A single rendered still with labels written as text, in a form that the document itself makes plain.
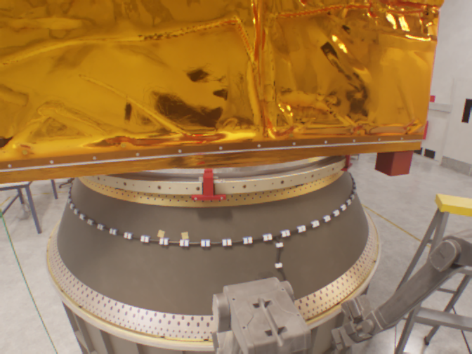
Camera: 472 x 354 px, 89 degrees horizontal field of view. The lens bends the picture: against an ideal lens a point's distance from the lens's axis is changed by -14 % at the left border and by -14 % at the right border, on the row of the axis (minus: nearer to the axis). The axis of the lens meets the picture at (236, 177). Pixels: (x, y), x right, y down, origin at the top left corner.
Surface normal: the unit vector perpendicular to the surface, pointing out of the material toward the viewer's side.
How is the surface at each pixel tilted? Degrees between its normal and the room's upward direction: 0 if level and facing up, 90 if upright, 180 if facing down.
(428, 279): 91
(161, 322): 43
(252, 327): 1
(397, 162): 90
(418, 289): 91
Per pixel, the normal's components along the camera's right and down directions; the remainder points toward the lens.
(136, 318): -0.15, -0.47
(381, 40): 0.25, 0.45
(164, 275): -0.11, -0.15
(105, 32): 0.28, 0.23
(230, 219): 0.15, -0.15
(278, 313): 0.00, -0.95
